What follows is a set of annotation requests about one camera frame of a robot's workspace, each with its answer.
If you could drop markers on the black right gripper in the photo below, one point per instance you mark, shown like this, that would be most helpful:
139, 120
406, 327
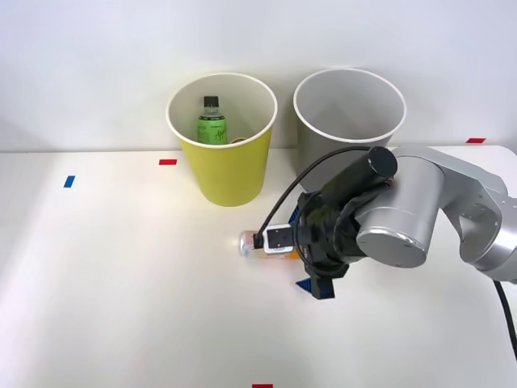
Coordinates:
321, 226

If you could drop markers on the orange and silver drink can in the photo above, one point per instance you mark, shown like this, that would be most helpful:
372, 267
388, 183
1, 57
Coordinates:
247, 245

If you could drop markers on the silver and black right arm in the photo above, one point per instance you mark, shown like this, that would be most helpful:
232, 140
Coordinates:
404, 214

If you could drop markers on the yellow-green plastic waste bin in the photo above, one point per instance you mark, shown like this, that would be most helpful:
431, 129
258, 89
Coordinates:
226, 174

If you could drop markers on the grey plastic waste bin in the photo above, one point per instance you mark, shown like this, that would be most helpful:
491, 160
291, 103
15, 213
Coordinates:
347, 101

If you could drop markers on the green-label bottle with black cap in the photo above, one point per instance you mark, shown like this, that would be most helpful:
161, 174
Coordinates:
212, 127

